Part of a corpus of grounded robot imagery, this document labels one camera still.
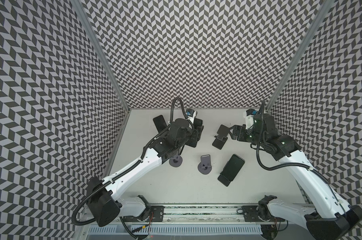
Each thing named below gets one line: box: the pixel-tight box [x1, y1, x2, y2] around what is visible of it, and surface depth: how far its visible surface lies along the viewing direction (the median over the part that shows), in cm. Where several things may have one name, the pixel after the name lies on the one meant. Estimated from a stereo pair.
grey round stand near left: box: [169, 155, 183, 168], surface depth 92 cm
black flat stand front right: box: [217, 174, 231, 187], surface depth 83 cm
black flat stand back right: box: [212, 135, 228, 150], surface depth 99 cm
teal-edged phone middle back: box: [188, 116, 203, 130], surface depth 66 cm
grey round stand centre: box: [197, 154, 212, 175], surface depth 86 cm
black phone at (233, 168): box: [220, 154, 245, 182], surface depth 78 cm
